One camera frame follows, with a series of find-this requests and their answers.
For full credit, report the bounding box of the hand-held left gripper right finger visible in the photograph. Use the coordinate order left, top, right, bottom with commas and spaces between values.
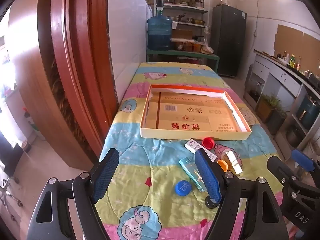
194, 149, 290, 240

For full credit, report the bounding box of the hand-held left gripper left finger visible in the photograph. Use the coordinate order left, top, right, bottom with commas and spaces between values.
26, 148, 120, 240

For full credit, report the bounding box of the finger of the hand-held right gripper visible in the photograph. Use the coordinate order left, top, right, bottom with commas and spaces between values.
291, 149, 320, 180
267, 156, 316, 193

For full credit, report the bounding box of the teal lighter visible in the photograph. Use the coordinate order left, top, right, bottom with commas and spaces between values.
179, 157, 206, 192

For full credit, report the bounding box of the black bottle cap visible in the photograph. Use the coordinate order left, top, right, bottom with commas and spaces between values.
204, 196, 223, 209

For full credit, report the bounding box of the blue bottle cap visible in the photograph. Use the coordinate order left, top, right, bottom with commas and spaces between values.
175, 181, 192, 196

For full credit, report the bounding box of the gold box with clear lid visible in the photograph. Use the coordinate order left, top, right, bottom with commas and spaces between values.
224, 151, 243, 175

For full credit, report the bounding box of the red bottle cap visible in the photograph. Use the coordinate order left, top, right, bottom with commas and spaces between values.
202, 137, 215, 149

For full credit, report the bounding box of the white cartoon print lighter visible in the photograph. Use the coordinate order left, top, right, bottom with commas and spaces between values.
184, 138, 217, 162

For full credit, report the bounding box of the shallow cardboard tray box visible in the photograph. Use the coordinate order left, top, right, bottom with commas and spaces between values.
140, 84, 252, 140

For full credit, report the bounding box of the potted plant in dark pot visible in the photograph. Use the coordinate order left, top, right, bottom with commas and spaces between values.
269, 105, 287, 135

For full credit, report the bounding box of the teal kitchen appliance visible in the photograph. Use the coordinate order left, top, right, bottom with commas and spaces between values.
296, 96, 319, 130

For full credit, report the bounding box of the cartoon printed blanket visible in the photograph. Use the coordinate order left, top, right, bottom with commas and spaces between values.
99, 62, 283, 240

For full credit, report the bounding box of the potted plant in brown box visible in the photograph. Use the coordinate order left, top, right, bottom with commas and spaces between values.
257, 94, 282, 123

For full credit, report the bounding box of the kitchen counter with cabinets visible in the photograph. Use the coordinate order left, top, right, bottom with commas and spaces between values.
250, 49, 320, 155

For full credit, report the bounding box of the office chair base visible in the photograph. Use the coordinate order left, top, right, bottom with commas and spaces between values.
0, 176, 23, 208

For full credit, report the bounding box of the red-brown wooden door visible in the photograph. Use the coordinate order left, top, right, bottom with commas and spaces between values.
7, 0, 119, 178

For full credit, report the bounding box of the green low table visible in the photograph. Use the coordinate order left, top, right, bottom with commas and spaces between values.
146, 49, 220, 74

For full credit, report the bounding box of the plastic bag of food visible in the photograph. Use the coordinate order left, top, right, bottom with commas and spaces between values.
200, 39, 214, 55

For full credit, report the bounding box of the dark grey refrigerator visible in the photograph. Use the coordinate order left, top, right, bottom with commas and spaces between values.
211, 4, 247, 77

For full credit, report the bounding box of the blue water jug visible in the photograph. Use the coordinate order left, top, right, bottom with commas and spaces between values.
147, 16, 172, 51

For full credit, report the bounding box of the white metal shelf rack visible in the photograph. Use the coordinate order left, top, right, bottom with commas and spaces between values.
154, 0, 210, 53

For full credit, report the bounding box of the cardboard sheet on wall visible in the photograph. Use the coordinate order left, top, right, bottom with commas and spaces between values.
274, 24, 320, 63

